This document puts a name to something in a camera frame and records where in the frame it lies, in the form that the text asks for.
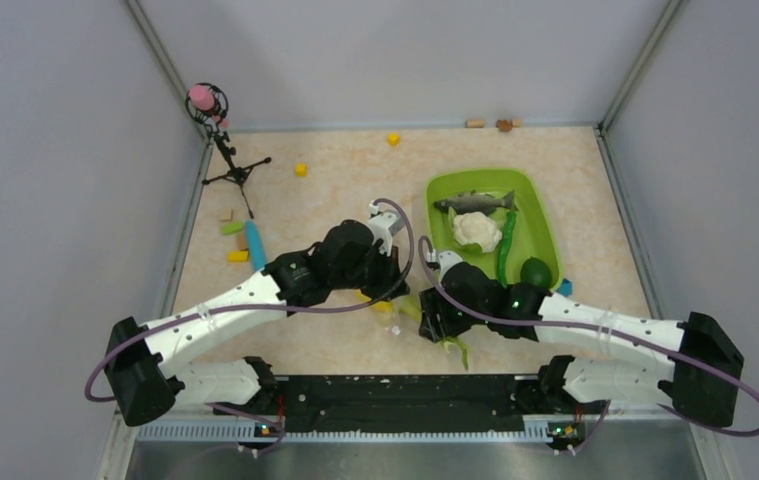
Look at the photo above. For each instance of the grey toy fish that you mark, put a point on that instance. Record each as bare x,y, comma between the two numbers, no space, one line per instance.
472,202

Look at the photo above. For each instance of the yellow block left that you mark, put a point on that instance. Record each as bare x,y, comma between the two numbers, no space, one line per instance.
238,256

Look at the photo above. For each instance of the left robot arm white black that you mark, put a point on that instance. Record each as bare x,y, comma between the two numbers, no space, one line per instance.
149,367

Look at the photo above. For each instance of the yellow toy banana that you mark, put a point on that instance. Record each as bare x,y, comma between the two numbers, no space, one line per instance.
383,307

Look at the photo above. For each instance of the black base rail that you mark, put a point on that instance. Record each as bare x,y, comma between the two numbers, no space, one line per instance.
413,407

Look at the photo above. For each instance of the blue cylinder toy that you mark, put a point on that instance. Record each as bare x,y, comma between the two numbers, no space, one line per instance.
256,249

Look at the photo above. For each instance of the brown small object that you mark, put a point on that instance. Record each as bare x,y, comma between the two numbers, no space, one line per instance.
504,125

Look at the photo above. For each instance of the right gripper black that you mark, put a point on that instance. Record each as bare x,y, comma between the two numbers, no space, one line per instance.
434,303

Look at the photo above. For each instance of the white toy cauliflower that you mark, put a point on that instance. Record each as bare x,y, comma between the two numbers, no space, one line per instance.
476,232

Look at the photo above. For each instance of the green toy chili pepper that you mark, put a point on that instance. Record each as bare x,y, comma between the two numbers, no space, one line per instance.
505,246

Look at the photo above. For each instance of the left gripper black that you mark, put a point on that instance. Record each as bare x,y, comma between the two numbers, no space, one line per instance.
390,268

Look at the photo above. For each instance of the small teal block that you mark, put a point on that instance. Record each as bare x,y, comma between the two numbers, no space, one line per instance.
565,288

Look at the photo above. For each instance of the toy celery stalk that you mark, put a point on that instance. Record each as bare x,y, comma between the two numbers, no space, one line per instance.
410,306

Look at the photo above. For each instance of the green plastic bin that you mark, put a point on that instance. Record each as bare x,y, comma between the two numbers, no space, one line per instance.
533,235

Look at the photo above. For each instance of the dark green toy avocado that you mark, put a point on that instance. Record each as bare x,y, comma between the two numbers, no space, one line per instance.
536,272

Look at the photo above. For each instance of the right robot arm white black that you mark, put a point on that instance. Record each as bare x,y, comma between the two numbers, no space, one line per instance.
690,366

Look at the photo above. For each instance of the brown wooden block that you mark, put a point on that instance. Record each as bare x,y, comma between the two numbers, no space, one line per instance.
241,242

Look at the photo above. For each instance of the clear zip top bag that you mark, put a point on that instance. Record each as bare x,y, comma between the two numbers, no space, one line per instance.
396,323

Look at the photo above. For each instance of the green block left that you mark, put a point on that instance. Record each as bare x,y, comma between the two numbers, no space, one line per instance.
231,228

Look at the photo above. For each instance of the pink microphone on tripod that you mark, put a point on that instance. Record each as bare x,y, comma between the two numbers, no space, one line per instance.
208,106

